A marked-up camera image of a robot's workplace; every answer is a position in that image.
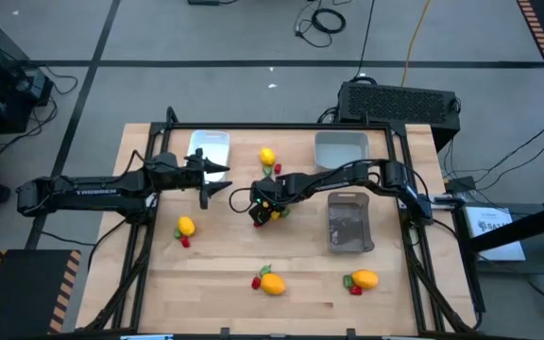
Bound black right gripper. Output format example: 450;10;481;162
247;174;296;229

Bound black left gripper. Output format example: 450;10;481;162
176;147;233;211

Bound yellow toy lemon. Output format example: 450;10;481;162
178;215;196;238
262;201;282;222
259;146;277;167

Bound large orange-yellow toy lemon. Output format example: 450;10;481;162
350;268;380;291
260;273;287;297

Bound white plastic bin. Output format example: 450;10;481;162
185;129;231;184

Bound dark grey plastic bin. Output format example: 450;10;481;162
326;191;376;254

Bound light grey plastic bin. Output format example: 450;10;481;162
313;130;371;172

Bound black computer case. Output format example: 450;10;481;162
336;80;462;152

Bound black power adapter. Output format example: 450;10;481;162
444;175;467;195

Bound white printed paper sheet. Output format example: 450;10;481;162
465;206;527;263

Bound black metal beam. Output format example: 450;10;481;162
465;197;544;254

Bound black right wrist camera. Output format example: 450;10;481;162
251;182;277;209

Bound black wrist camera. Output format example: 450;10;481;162
251;182;277;209
151;151;179;172

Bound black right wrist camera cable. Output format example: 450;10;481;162
228;187;257;214

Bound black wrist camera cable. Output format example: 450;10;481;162
119;149;160;183
228;187;257;214

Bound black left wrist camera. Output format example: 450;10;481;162
151;151;179;172

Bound black metal table frame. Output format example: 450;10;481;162
82;106;479;334

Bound black left wrist camera cable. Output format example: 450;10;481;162
119;149;160;183

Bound black arm base cable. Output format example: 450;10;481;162
86;217;129;273

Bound coiled black floor cable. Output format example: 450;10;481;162
293;0;348;49

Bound long black power cable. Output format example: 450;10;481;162
350;0;377;84

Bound yellow floor cable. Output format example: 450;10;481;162
399;0;432;88

